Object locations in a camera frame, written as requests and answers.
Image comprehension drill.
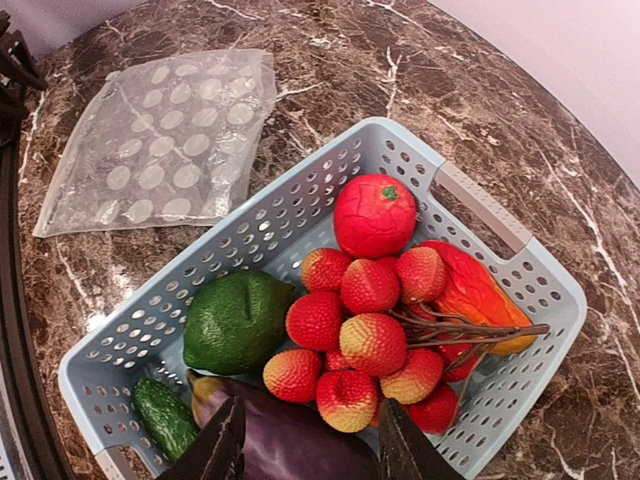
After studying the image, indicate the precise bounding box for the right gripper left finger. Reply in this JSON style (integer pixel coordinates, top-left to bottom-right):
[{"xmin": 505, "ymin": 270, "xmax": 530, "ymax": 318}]
[{"xmin": 158, "ymin": 396, "xmax": 246, "ymax": 480}]

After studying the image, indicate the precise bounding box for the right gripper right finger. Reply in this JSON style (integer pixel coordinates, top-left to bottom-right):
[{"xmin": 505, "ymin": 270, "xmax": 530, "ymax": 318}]
[{"xmin": 379, "ymin": 399, "xmax": 438, "ymax": 480}]

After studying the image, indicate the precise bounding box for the green toy cucumber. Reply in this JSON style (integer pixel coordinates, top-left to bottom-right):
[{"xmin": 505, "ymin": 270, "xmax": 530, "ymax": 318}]
[{"xmin": 133, "ymin": 377, "xmax": 200, "ymax": 462}]

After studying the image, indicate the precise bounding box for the purple toy eggplant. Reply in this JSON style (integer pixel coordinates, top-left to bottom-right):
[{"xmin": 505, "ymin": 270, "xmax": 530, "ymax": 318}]
[{"xmin": 186, "ymin": 369, "xmax": 378, "ymax": 480}]

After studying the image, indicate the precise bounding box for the green toy lime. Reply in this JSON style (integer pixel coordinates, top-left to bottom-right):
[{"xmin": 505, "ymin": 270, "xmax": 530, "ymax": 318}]
[{"xmin": 183, "ymin": 270, "xmax": 295, "ymax": 375}]

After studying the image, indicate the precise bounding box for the light blue plastic basket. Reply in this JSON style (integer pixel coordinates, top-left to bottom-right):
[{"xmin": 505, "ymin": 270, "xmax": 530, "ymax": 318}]
[{"xmin": 59, "ymin": 117, "xmax": 587, "ymax": 479}]

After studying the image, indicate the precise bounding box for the clear dotted zip bag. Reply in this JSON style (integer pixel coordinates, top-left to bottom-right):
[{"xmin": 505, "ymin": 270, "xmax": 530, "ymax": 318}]
[{"xmin": 33, "ymin": 49, "xmax": 277, "ymax": 238}]

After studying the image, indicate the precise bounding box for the red lychee bunch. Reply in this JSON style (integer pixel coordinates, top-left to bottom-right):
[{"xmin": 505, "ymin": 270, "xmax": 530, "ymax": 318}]
[{"xmin": 263, "ymin": 245, "xmax": 548, "ymax": 435}]

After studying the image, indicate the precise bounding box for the red orange toy pepper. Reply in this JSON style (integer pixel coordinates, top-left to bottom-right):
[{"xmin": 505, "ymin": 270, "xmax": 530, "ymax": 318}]
[{"xmin": 421, "ymin": 240, "xmax": 532, "ymax": 327}]

